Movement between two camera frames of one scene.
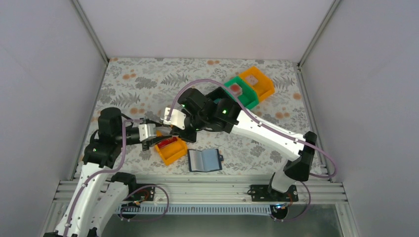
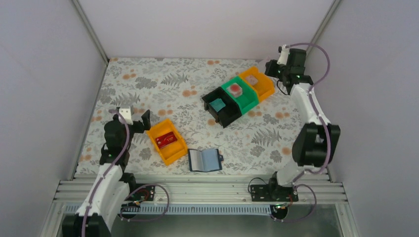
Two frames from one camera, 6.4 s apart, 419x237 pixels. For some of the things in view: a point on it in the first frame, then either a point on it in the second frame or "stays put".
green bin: [249, 97] stays put
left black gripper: [148, 142] -> [138, 124]
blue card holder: [204, 161] stays put
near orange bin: [172, 152] stays put
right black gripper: [183, 133] -> [271, 67]
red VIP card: [170, 140] stays put
